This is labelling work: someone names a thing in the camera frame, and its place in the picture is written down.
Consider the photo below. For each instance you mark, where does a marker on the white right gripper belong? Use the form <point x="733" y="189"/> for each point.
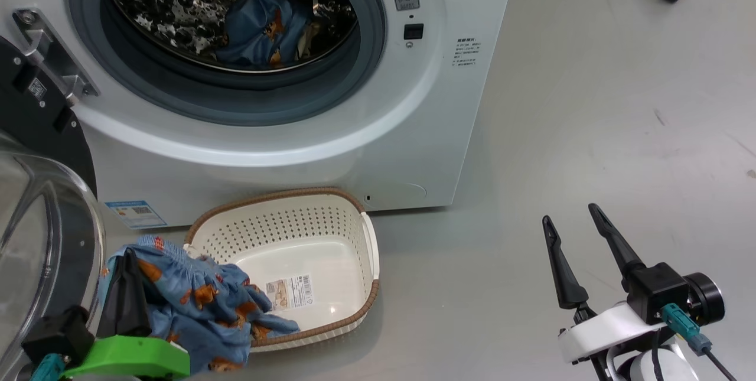
<point x="602" y="331"/>

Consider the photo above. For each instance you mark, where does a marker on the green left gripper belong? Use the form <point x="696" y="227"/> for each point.
<point x="130" y="357"/>

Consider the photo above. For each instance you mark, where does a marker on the blue cartoon print pants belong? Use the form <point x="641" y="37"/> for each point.
<point x="201" y="298"/>

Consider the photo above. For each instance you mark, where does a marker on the dark round glass washer door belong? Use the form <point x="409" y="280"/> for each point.
<point x="35" y="133"/>

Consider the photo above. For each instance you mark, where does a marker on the blue cartoon print shirt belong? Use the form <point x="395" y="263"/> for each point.
<point x="260" y="32"/>

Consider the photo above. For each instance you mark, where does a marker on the white front-load washing machine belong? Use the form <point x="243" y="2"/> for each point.
<point x="413" y="133"/>

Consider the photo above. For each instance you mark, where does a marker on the metal washing machine door hinge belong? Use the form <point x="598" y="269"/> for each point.
<point x="53" y="56"/>

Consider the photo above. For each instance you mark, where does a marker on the stainless steel washing machine drum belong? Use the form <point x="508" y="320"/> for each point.
<point x="165" y="9"/>

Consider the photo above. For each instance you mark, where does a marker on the blue energy label sticker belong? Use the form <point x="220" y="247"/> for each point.
<point x="131" y="214"/>

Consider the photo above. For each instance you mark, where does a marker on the barcode sticker in basket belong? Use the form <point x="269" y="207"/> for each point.
<point x="290" y="292"/>

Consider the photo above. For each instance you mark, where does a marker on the cream laundry basket brown rim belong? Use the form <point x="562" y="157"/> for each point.
<point x="331" y="233"/>

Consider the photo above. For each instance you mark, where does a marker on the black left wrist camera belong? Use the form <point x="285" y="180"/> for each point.
<point x="56" y="331"/>

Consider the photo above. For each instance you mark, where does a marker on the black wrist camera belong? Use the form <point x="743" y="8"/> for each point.
<point x="56" y="331"/>
<point x="661" y="286"/>

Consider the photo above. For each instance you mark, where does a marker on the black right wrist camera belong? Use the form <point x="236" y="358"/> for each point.
<point x="661" y="286"/>

